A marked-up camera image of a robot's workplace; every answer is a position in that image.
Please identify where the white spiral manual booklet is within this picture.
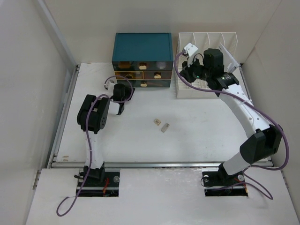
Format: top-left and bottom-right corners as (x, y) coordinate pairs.
(218, 43), (239, 73)

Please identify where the teal drawer organizer box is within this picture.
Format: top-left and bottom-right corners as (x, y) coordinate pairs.
(112, 33), (174, 88)

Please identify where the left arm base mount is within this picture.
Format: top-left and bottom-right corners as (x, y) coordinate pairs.
(74, 166), (120, 197)

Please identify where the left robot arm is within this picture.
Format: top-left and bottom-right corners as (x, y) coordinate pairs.
(77, 83), (135, 186)

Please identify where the white file rack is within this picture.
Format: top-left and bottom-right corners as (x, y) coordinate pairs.
(175, 32), (240, 99)

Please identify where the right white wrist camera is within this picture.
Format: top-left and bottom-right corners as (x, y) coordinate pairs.
(183, 43), (198, 64)

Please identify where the aluminium table rail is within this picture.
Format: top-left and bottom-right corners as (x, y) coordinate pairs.
(48, 162), (220, 168)

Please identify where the silver staple box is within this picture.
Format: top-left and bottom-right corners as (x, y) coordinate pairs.
(161, 123), (170, 133)

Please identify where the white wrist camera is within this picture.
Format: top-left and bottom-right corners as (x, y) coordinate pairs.
(104, 79), (116, 92)
(183, 43), (198, 64)

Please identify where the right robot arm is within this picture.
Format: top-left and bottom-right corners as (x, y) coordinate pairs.
(177, 45), (283, 185)

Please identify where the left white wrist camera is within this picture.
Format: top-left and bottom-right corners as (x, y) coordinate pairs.
(104, 79), (116, 92)

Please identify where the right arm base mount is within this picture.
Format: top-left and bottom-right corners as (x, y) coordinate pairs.
(201, 168), (248, 197)

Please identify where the small yellow eraser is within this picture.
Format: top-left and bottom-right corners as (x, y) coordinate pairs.
(154, 119), (161, 126)

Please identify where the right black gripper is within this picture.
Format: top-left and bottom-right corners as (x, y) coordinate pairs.
(179, 56), (211, 83)

